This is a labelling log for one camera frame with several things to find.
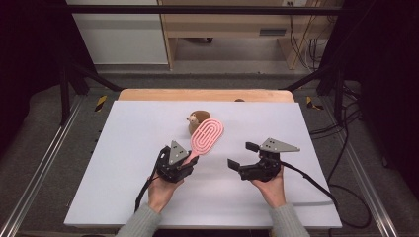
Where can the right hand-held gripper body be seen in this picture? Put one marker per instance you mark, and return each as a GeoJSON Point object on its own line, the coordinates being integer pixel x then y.
{"type": "Point", "coordinates": [278, 146]}

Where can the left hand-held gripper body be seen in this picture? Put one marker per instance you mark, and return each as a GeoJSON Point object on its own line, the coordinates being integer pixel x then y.
{"type": "Point", "coordinates": [178, 154]}

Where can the pink hairbrush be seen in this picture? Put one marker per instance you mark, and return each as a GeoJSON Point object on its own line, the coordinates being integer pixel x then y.
{"type": "Point", "coordinates": [207, 135]}

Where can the brown holder cup with animal figure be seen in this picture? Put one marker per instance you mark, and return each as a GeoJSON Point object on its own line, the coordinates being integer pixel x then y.
{"type": "Point", "coordinates": [197, 116]}

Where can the person's left hand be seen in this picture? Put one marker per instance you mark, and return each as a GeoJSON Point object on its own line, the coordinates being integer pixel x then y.
{"type": "Point", "coordinates": [159, 194]}

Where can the person's right hand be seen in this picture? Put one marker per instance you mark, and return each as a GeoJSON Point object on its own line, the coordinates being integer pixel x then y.
{"type": "Point", "coordinates": [273, 192]}

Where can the white foam board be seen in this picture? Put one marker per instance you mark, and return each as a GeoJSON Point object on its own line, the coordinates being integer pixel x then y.
{"type": "Point", "coordinates": [214, 204]}

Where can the yellow black tape marker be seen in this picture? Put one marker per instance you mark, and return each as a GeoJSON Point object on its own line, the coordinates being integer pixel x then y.
{"type": "Point", "coordinates": [100, 103]}
{"type": "Point", "coordinates": [311, 103]}

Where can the light wooden table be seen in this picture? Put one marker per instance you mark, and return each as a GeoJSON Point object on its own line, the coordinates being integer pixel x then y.
{"type": "Point", "coordinates": [197, 94]}

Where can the wooden desk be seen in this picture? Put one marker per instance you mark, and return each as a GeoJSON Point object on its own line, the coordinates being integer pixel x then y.
{"type": "Point", "coordinates": [227, 24]}

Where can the black curtain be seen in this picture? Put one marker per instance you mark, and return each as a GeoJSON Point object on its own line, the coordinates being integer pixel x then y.
{"type": "Point", "coordinates": [29, 59]}
{"type": "Point", "coordinates": [388, 82]}

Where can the white cabinet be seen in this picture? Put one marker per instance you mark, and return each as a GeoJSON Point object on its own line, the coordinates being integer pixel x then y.
{"type": "Point", "coordinates": [122, 36]}

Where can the black frame strut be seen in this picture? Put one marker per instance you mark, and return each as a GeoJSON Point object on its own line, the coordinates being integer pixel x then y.
{"type": "Point", "coordinates": [338, 95]}
{"type": "Point", "coordinates": [66, 95]}

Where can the aluminium rail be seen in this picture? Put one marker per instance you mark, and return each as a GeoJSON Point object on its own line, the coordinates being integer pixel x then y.
{"type": "Point", "coordinates": [365, 177]}
{"type": "Point", "coordinates": [42, 164]}

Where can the black horizontal frame bar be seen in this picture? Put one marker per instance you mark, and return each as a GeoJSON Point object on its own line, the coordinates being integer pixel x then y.
{"type": "Point", "coordinates": [197, 10]}

